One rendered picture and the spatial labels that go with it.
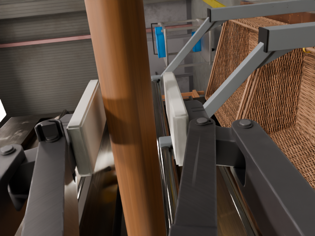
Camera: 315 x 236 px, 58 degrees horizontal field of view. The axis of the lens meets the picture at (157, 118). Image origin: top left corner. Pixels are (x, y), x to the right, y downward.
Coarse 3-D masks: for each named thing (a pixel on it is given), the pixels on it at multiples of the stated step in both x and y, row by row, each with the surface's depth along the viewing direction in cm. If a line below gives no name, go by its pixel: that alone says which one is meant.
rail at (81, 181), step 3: (81, 177) 94; (84, 177) 94; (81, 180) 93; (84, 180) 92; (81, 183) 91; (78, 186) 90; (81, 186) 90; (78, 189) 89; (81, 189) 88; (78, 192) 87; (78, 195) 86; (78, 198) 85; (78, 201) 84
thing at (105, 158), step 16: (112, 160) 122; (96, 176) 97; (112, 176) 115; (96, 192) 92; (112, 192) 109; (80, 208) 80; (96, 208) 88; (112, 208) 103; (80, 224) 75; (96, 224) 85; (112, 224) 98
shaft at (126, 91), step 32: (96, 0) 14; (128, 0) 14; (96, 32) 14; (128, 32) 14; (96, 64) 16; (128, 64) 15; (128, 96) 16; (128, 128) 16; (128, 160) 18; (128, 192) 19; (160, 192) 20; (128, 224) 21; (160, 224) 21
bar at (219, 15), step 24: (288, 0) 98; (312, 0) 96; (216, 24) 100; (288, 24) 56; (312, 24) 53; (192, 48) 102; (264, 48) 54; (288, 48) 54; (240, 72) 56; (216, 96) 58; (168, 144) 62; (168, 168) 55; (168, 192) 48; (168, 216) 44
